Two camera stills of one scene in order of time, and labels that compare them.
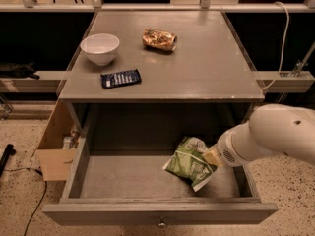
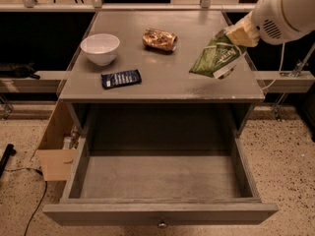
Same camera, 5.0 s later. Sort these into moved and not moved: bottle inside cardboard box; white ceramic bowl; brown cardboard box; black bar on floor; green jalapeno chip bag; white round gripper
Moved: green jalapeno chip bag; white round gripper
Not moved: brown cardboard box; black bar on floor; white ceramic bowl; bottle inside cardboard box
